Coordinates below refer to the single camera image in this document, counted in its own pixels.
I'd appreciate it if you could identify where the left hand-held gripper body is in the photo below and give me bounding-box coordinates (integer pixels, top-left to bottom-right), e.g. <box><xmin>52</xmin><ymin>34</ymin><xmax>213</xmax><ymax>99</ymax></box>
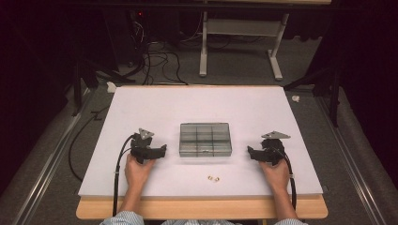
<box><xmin>130</xmin><ymin>127</ymin><xmax>159</xmax><ymax>165</ymax></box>

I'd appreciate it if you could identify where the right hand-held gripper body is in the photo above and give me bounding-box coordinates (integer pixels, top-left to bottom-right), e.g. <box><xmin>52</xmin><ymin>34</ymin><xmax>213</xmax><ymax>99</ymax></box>
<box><xmin>260</xmin><ymin>130</ymin><xmax>292</xmax><ymax>167</ymax></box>

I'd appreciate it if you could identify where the clear plastic compartment box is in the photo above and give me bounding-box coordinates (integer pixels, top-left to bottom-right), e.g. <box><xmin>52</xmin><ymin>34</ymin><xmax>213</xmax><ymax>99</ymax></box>
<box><xmin>178</xmin><ymin>122</ymin><xmax>233</xmax><ymax>158</ymax></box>

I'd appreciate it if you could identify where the person's left hand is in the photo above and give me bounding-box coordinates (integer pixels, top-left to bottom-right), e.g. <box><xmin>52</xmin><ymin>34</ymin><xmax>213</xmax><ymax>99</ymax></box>
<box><xmin>124</xmin><ymin>153</ymin><xmax>157</xmax><ymax>192</ymax></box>

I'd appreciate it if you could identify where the person's right hand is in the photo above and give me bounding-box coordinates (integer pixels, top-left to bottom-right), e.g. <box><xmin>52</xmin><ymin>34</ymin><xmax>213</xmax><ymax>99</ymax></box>
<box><xmin>258</xmin><ymin>157</ymin><xmax>291</xmax><ymax>193</ymax></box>

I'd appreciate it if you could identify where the white table cover board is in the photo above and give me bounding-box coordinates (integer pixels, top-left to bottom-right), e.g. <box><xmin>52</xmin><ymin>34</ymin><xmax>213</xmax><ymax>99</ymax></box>
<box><xmin>78</xmin><ymin>85</ymin><xmax>324</xmax><ymax>198</ymax></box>

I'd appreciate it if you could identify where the wooden table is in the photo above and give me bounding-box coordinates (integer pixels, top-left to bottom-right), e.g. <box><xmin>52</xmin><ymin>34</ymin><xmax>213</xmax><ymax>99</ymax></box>
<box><xmin>75</xmin><ymin>83</ymin><xmax>329</xmax><ymax>220</ymax></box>

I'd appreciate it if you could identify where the person's striped shirt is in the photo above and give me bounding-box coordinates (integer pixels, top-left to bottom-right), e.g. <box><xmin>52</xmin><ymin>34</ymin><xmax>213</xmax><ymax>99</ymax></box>
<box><xmin>99</xmin><ymin>210</ymin><xmax>309</xmax><ymax>225</ymax></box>

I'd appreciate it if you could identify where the black metal stand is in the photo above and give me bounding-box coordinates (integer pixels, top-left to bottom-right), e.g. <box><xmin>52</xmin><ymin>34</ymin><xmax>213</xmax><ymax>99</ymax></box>
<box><xmin>71</xmin><ymin>59</ymin><xmax>137</xmax><ymax>117</ymax></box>
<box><xmin>283</xmin><ymin>65</ymin><xmax>342</xmax><ymax>128</ymax></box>

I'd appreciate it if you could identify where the dark equipment with red light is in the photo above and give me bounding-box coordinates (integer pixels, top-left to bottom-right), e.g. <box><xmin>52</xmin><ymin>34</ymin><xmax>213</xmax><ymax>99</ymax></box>
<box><xmin>125</xmin><ymin>8</ymin><xmax>151</xmax><ymax>68</ymax></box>

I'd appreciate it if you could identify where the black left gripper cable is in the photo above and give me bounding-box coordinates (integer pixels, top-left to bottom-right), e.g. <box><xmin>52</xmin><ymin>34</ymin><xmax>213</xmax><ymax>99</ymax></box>
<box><xmin>112</xmin><ymin>134</ymin><xmax>136</xmax><ymax>218</ymax></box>

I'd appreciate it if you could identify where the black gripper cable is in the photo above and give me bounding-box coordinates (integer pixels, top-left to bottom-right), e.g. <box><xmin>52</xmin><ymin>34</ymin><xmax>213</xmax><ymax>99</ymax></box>
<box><xmin>271</xmin><ymin>145</ymin><xmax>298</xmax><ymax>211</ymax></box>
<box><xmin>112</xmin><ymin>134</ymin><xmax>136</xmax><ymax>218</ymax></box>

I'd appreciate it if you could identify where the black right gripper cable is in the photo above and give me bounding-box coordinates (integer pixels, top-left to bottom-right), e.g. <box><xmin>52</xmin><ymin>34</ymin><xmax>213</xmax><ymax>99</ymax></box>
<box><xmin>271</xmin><ymin>145</ymin><xmax>298</xmax><ymax>211</ymax></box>

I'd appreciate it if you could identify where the black floor cable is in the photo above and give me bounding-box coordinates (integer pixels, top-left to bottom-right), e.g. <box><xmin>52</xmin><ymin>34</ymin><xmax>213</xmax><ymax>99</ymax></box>
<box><xmin>68</xmin><ymin>106</ymin><xmax>111</xmax><ymax>183</ymax></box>

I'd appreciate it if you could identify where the aluminium floor rail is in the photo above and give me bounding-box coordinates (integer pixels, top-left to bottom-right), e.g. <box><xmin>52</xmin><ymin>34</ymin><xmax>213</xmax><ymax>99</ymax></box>
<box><xmin>315</xmin><ymin>97</ymin><xmax>388</xmax><ymax>225</ymax></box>
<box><xmin>12</xmin><ymin>90</ymin><xmax>95</xmax><ymax>225</ymax></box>

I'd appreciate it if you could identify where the tangle of black floor cables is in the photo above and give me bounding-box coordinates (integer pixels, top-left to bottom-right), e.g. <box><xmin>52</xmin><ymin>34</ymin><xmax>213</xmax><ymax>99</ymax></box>
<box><xmin>128</xmin><ymin>40</ymin><xmax>189</xmax><ymax>86</ymax></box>

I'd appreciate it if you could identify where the white metal desk frame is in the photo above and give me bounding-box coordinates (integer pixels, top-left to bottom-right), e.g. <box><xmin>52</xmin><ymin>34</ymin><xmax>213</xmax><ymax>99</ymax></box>
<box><xmin>199</xmin><ymin>0</ymin><xmax>332</xmax><ymax>82</ymax></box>

